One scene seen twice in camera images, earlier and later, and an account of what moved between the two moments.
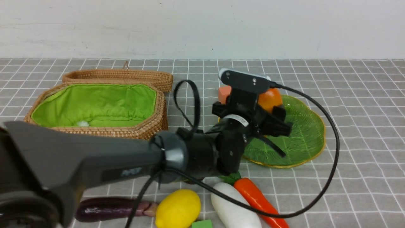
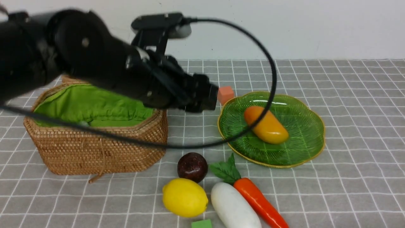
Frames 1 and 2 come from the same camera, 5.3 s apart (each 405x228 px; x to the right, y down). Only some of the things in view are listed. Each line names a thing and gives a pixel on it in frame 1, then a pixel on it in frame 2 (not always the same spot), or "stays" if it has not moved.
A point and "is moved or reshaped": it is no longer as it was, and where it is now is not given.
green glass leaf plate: (306, 141) stays
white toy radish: (232, 214) stays
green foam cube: (204, 224) stays
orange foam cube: (224, 91) stays
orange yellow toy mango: (272, 97) is moved or reshaped
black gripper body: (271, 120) -> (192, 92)
